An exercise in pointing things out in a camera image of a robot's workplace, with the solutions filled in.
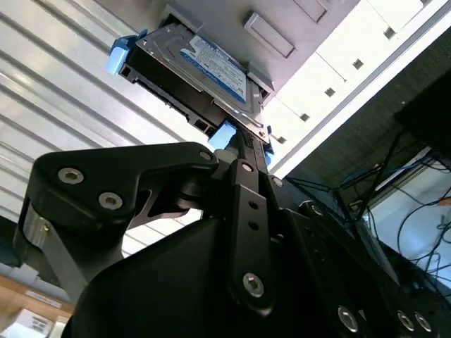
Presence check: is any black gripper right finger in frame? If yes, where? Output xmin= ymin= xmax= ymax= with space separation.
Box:
xmin=260 ymin=168 xmax=401 ymax=293

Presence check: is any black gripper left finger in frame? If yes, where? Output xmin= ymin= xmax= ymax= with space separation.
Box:
xmin=13 ymin=128 xmax=278 ymax=311

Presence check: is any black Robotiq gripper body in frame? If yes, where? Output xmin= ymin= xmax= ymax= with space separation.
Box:
xmin=66 ymin=211 xmax=451 ymax=338

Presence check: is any hard disk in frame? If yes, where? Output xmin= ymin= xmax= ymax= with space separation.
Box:
xmin=104 ymin=27 xmax=275 ymax=166

